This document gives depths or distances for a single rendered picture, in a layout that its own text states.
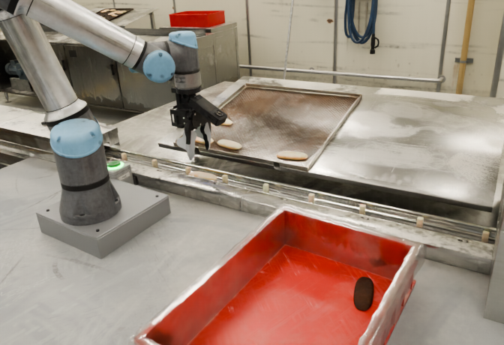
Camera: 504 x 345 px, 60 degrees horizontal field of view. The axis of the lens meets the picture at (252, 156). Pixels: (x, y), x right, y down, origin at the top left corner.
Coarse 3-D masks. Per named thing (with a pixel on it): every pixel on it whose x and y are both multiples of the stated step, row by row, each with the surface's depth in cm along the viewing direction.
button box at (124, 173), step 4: (124, 164) 136; (128, 164) 136; (120, 168) 134; (124, 168) 135; (128, 168) 136; (112, 172) 132; (116, 172) 132; (120, 172) 134; (124, 172) 135; (128, 172) 137; (112, 176) 133; (116, 176) 133; (120, 176) 134; (124, 176) 136; (128, 176) 137; (132, 176) 138; (120, 180) 134; (124, 180) 136; (128, 180) 137; (132, 180) 139; (136, 184) 140
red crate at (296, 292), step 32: (288, 256) 101; (320, 256) 100; (256, 288) 92; (288, 288) 91; (320, 288) 91; (352, 288) 90; (384, 288) 90; (224, 320) 84; (256, 320) 83; (288, 320) 83; (320, 320) 83; (352, 320) 82
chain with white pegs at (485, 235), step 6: (108, 156) 158; (126, 156) 152; (156, 162) 145; (186, 168) 138; (240, 186) 131; (264, 186) 125; (312, 198) 118; (360, 210) 112; (372, 216) 112; (420, 222) 104; (486, 234) 97; (486, 240) 98
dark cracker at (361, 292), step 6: (360, 282) 90; (366, 282) 90; (372, 282) 91; (360, 288) 89; (366, 288) 89; (372, 288) 89; (354, 294) 88; (360, 294) 87; (366, 294) 87; (372, 294) 87; (354, 300) 86; (360, 300) 86; (366, 300) 86; (372, 300) 86; (360, 306) 85; (366, 306) 85
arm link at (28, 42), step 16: (0, 16) 100; (16, 16) 102; (16, 32) 103; (32, 32) 104; (16, 48) 105; (32, 48) 105; (48, 48) 108; (32, 64) 106; (48, 64) 108; (32, 80) 109; (48, 80) 109; (64, 80) 112; (48, 96) 110; (64, 96) 112; (48, 112) 113; (64, 112) 112; (80, 112) 114
